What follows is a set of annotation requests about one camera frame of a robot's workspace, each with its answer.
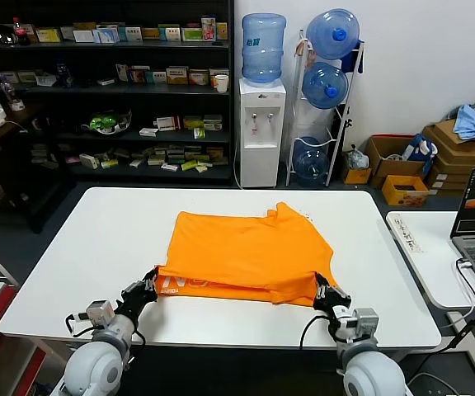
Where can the stack of flat cardboard boxes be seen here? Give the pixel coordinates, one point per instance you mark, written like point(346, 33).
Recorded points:
point(460, 161)

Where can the paper strip with writing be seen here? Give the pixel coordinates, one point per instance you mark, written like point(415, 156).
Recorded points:
point(406, 235)

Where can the orange t-shirt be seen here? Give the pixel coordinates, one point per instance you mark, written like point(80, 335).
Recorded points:
point(245, 251)

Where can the light blue cloth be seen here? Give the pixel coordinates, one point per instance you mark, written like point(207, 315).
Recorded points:
point(470, 121)

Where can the blue water jug blue cap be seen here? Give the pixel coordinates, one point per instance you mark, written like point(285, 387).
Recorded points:
point(324, 86)
point(332, 34)
point(311, 162)

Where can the white red medicine box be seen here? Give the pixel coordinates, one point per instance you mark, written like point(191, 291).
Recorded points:
point(167, 123)

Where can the small yellow green box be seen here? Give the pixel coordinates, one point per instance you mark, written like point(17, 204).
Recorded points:
point(199, 133)

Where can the orange yellow cardboard box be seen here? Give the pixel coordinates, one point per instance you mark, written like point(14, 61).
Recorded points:
point(404, 191)

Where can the teal white medicine box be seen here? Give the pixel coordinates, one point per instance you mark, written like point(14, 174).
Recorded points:
point(156, 77)

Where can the small yellow cardboard box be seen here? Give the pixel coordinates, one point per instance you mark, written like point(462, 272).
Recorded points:
point(355, 175)

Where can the red framed cart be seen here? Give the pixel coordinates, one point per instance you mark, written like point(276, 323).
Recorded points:
point(2, 342)

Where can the white metal jug rack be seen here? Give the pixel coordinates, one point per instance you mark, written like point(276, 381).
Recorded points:
point(338, 141)

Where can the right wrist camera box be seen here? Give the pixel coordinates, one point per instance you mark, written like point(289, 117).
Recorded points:
point(359, 321)

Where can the black shelf unit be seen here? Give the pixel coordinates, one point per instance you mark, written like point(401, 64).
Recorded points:
point(138, 46)

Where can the white paper cup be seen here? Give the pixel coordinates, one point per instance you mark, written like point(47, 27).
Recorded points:
point(221, 83)

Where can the white side table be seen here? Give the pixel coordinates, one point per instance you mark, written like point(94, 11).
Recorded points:
point(431, 247)

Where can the crumpled plastic bag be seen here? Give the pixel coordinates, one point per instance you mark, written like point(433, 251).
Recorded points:
point(356, 158)

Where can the shiny black round object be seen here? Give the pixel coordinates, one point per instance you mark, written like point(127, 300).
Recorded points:
point(4, 34)

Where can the tilted white medicine box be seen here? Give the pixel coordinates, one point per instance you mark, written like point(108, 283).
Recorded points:
point(121, 73)

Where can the dark blue bottle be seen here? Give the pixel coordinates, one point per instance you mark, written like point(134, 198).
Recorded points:
point(64, 76)

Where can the bowl with green packets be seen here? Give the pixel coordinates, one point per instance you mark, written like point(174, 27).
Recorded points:
point(105, 123)

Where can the blue white medicine box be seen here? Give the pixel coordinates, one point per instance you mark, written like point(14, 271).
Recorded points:
point(107, 35)

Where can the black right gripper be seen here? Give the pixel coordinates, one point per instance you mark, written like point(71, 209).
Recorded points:
point(333, 300)

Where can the clear pink bottle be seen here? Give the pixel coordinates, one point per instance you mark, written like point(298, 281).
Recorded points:
point(10, 92)

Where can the plain white box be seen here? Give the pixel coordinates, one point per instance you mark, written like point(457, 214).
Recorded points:
point(83, 36)

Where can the open brown cardboard box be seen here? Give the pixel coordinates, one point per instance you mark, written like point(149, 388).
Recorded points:
point(390, 162)

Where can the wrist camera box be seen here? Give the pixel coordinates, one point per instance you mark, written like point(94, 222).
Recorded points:
point(359, 321)
point(100, 314)

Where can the tall colourful box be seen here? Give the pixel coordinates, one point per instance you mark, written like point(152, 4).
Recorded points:
point(208, 28)

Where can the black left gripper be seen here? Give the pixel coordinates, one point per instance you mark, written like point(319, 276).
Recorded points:
point(135, 301)

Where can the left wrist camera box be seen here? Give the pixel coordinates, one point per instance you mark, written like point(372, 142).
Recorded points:
point(100, 314)

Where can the flat white medicine box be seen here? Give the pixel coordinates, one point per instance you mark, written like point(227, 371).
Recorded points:
point(149, 132)

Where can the labelled blue water jug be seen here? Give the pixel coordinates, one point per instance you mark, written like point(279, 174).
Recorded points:
point(263, 48)

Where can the white water dispenser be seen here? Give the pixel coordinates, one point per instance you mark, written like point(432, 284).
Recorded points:
point(262, 136)

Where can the cola bottle red cap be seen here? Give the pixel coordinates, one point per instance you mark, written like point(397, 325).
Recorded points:
point(20, 32)

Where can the blue white bag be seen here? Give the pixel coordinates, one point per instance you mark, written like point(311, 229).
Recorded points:
point(421, 150)

